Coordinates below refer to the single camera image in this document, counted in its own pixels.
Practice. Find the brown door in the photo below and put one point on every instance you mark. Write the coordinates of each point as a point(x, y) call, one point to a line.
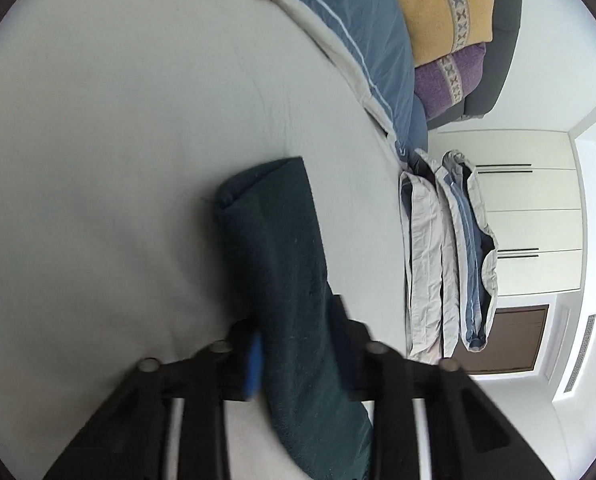
point(512, 340)

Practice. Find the white wall air vent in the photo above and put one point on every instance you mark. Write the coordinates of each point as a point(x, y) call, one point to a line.
point(580, 352)

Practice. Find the white bed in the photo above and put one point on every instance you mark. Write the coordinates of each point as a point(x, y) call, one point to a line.
point(128, 135)

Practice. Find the dark green knit sweater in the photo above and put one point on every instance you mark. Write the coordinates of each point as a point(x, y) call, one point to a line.
point(288, 260)

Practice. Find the blue grey duvet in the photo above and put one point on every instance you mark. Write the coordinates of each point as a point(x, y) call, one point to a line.
point(348, 35)

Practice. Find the yellow patterned cushion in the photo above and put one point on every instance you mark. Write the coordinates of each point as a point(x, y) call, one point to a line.
point(437, 10)

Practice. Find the dark grey sofa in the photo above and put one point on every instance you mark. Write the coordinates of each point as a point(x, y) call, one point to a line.
point(502, 60)

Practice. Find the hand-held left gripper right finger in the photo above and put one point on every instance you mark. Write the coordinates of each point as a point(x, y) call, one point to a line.
point(339, 340)

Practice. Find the white wardrobe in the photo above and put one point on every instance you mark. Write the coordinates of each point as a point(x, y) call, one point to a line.
point(527, 220)

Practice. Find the purple patterned cushion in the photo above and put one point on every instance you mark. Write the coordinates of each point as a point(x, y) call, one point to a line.
point(442, 85)

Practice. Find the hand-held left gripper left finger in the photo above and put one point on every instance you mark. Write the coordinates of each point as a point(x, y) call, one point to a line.
point(253, 366)

